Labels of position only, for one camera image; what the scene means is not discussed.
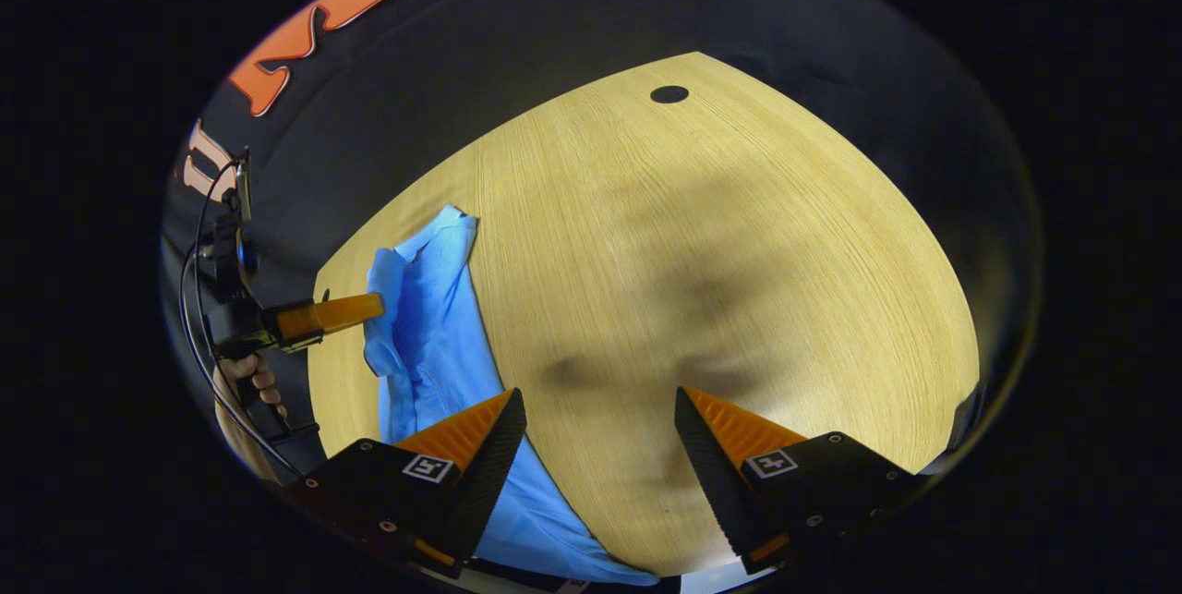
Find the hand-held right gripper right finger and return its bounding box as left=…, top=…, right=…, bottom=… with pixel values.
left=674, top=385, right=935, bottom=578

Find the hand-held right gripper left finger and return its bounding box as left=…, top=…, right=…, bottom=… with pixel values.
left=282, top=387, right=527, bottom=578

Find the light blue T-shirt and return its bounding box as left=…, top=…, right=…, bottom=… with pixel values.
left=363, top=204, right=661, bottom=588

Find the black cable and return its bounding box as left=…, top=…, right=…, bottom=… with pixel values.
left=178, top=160, right=306, bottom=479

